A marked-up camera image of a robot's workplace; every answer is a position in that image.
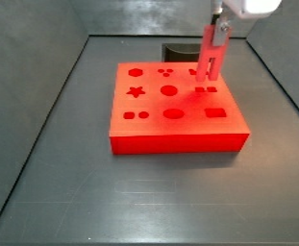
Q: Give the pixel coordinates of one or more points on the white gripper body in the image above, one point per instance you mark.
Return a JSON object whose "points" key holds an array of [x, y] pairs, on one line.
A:
{"points": [[252, 8]]}

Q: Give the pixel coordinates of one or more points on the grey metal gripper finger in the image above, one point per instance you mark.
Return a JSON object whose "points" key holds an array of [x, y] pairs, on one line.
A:
{"points": [[222, 29]]}

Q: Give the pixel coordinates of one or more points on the red shape-sorting block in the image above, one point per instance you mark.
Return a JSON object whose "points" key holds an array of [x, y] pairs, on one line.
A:
{"points": [[166, 113]]}

